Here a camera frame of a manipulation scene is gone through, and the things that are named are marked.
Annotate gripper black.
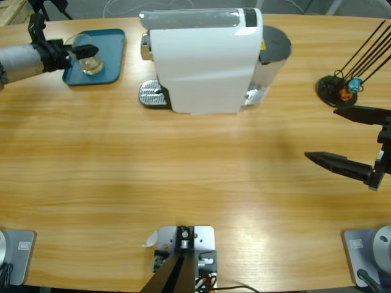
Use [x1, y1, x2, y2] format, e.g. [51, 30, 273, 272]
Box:
[304, 105, 391, 192]
[32, 38, 100, 73]

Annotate clear drinking glass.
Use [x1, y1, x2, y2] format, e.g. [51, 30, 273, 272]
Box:
[65, 34, 105, 76]

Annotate grey translucent machine lever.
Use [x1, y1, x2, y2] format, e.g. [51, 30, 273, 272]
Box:
[139, 8, 246, 31]

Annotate white capsule coffee machine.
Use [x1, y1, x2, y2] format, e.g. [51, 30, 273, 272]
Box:
[140, 7, 264, 116]

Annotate teal plastic tray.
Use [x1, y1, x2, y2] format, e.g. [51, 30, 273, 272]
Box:
[62, 28, 127, 87]

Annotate black stand legs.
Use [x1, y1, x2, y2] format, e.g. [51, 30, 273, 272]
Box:
[29, 0, 74, 21]

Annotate black capsule holder with rods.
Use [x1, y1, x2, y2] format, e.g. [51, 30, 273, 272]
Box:
[316, 20, 391, 108]

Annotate metal drip tray grille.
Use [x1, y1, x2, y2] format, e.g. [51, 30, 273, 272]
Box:
[139, 79, 168, 107]

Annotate wooden crate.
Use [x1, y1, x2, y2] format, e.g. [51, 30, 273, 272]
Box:
[0, 0, 34, 27]

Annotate clear water tank dark lid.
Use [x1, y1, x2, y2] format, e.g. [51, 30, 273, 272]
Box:
[243, 26, 293, 107]

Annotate white paper tag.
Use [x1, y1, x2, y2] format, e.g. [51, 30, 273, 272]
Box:
[140, 230, 159, 248]

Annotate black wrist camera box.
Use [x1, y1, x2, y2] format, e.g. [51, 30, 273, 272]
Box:
[28, 12, 47, 43]

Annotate grey base plate with disc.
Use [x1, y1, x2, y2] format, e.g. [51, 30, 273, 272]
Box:
[0, 229, 37, 287]
[341, 225, 391, 288]

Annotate light grey frame leg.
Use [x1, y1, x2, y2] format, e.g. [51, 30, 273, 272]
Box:
[324, 0, 343, 16]

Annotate black base cable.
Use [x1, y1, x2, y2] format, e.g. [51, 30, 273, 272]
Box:
[356, 268, 382, 293]
[0, 262, 15, 288]

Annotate white mount block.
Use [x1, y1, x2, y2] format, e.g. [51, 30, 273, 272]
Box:
[152, 225, 219, 289]

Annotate black cable by mount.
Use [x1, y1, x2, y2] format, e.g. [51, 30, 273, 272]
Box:
[213, 285, 260, 293]

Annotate orange cable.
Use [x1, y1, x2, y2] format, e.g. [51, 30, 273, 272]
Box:
[195, 273, 218, 289]

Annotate dark mount post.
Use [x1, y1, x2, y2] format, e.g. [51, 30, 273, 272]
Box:
[139, 225, 196, 293]

